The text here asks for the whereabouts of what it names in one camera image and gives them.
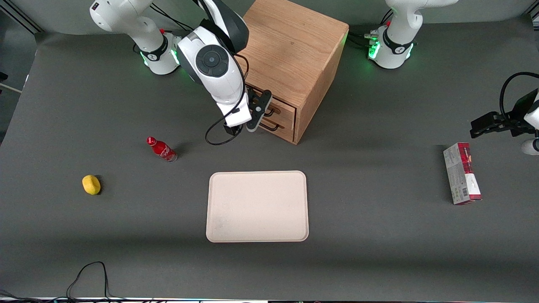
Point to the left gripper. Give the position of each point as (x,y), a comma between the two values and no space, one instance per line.
(516,118)

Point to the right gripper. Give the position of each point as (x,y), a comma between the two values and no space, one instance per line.
(229,130)

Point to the wooden drawer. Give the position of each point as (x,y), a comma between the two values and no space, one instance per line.
(286,134)
(285,111)

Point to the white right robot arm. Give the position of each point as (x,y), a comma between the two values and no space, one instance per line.
(219,80)

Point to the wooden drawer cabinet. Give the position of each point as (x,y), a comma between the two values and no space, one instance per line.
(294,50)

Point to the grey red carton box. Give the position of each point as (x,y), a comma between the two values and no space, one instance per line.
(461,176)

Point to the small red cola bottle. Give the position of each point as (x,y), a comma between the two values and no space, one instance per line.
(162,149)

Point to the white rectangular plastic tray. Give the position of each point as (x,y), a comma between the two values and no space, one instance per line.
(257,206)

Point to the yellow lemon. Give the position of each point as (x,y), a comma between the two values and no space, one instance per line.
(91,185)

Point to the aluminium frame rail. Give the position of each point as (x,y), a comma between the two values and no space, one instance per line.
(21,19)

